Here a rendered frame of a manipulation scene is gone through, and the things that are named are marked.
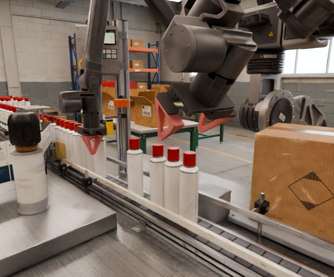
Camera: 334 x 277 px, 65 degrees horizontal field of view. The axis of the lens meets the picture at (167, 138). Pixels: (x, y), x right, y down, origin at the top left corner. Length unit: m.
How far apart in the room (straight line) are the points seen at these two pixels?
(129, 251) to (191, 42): 0.57
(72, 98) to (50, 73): 7.83
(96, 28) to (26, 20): 7.86
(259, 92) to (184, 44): 0.74
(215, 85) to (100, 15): 0.62
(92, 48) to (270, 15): 0.61
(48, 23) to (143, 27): 3.15
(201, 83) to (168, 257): 0.47
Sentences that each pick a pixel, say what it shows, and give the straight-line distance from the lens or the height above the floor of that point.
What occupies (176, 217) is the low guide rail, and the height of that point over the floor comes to 0.91.
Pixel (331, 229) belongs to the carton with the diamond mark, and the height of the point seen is 0.90.
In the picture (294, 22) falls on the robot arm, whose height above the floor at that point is 1.41.
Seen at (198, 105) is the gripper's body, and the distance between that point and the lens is 0.41.
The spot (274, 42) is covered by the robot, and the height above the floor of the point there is 1.39.
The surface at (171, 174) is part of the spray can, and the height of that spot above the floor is 1.02.
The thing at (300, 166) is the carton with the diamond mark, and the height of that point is 1.05.
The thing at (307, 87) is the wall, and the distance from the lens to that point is 6.40.
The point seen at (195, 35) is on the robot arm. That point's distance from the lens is 0.33.
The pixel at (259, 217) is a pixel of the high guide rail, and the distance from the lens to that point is 0.67.
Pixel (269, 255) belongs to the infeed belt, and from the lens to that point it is 0.69.
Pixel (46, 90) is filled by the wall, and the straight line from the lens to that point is 8.70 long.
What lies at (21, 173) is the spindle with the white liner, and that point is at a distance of 0.86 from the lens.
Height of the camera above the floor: 1.27
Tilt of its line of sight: 13 degrees down
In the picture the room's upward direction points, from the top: straight up
